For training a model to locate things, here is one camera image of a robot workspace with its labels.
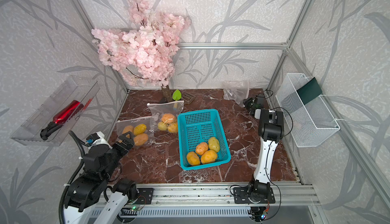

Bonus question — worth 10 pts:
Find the orange potato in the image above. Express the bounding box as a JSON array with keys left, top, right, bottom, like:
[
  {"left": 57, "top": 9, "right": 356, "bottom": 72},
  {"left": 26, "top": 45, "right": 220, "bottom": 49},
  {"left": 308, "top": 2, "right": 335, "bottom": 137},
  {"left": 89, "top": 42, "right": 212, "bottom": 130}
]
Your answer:
[
  {"left": 134, "top": 133, "right": 149, "bottom": 146},
  {"left": 196, "top": 142, "right": 209, "bottom": 156}
]

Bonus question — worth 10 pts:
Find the yellow wrinkled potato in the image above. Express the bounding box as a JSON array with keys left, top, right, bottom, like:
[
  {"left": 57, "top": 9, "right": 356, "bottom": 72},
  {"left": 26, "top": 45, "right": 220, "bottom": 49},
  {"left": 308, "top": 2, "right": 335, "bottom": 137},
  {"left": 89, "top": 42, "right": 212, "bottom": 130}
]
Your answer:
[{"left": 133, "top": 123, "right": 147, "bottom": 136}]

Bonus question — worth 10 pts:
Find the clear zipper bag with dots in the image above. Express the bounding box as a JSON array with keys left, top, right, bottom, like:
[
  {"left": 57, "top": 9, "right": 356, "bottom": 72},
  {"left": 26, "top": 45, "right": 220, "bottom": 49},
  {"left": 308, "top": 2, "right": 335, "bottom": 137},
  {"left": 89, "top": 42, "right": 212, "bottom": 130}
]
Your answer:
[{"left": 116, "top": 116, "right": 155, "bottom": 146}]

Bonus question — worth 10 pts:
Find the green-yellow potato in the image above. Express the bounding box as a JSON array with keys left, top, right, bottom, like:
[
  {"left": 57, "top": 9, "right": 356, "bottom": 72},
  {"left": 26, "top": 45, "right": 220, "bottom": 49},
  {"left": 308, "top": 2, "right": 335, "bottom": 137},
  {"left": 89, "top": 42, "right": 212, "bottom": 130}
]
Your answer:
[
  {"left": 157, "top": 121, "right": 168, "bottom": 131},
  {"left": 208, "top": 137, "right": 220, "bottom": 153}
]

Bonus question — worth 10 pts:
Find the large brown potato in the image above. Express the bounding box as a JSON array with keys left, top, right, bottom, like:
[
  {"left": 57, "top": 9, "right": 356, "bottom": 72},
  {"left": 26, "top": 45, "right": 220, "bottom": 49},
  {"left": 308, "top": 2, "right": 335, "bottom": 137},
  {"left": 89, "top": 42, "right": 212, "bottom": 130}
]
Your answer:
[{"left": 201, "top": 149, "right": 218, "bottom": 164}]

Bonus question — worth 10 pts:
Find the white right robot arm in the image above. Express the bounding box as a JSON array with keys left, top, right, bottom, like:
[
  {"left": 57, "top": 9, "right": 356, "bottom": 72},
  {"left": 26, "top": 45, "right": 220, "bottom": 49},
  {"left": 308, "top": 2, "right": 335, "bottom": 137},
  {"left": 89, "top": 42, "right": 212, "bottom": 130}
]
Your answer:
[{"left": 230, "top": 96, "right": 292, "bottom": 204}]

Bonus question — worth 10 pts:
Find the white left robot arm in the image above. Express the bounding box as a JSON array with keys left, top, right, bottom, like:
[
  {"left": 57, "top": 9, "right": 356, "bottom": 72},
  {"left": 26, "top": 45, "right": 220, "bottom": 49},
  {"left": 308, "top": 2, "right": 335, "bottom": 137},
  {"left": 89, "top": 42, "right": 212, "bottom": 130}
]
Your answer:
[{"left": 58, "top": 131, "right": 135, "bottom": 224}]

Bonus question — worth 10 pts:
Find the teal plastic basket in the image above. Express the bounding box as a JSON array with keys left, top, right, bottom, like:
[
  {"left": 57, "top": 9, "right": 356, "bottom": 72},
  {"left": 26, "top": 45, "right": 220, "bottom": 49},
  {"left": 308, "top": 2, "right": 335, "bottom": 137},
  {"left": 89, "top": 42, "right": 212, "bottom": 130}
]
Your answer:
[{"left": 177, "top": 109, "right": 231, "bottom": 171}]

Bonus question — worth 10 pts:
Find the dark green card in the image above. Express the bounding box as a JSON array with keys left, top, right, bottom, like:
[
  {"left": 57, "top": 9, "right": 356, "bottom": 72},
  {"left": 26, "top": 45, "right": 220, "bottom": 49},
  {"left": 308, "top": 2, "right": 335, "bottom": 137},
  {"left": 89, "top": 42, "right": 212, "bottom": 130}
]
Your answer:
[{"left": 297, "top": 77, "right": 323, "bottom": 105}]

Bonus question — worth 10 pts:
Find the green toy shovel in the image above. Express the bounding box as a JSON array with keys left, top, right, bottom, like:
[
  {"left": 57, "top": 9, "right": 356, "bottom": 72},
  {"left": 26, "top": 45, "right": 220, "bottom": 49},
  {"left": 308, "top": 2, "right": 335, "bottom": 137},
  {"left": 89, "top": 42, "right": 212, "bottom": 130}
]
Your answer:
[{"left": 172, "top": 90, "right": 182, "bottom": 109}]

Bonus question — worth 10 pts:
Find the pink cherry blossom tree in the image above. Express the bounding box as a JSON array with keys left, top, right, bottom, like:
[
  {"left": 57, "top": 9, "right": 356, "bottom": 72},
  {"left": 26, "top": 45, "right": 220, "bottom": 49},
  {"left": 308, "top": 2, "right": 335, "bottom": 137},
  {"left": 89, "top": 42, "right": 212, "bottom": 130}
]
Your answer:
[{"left": 91, "top": 0, "right": 191, "bottom": 89}]

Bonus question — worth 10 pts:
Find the white wire wall basket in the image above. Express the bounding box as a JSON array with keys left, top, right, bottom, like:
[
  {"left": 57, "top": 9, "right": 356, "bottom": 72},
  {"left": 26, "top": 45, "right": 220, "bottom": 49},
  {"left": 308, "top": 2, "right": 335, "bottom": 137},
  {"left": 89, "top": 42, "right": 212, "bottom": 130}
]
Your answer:
[{"left": 276, "top": 73, "right": 340, "bottom": 148}]

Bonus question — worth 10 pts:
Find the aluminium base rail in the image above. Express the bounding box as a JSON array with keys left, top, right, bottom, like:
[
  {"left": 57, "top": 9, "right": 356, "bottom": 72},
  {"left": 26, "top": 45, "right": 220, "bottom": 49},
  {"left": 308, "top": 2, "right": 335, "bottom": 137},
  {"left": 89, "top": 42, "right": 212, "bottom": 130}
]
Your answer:
[{"left": 119, "top": 181, "right": 320, "bottom": 219}]

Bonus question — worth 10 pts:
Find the clear acrylic wall shelf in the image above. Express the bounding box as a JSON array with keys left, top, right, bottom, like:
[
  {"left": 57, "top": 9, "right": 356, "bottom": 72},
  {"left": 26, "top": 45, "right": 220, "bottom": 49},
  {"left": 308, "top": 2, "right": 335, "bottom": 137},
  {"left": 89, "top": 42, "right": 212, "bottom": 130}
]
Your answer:
[{"left": 10, "top": 76, "right": 100, "bottom": 147}]

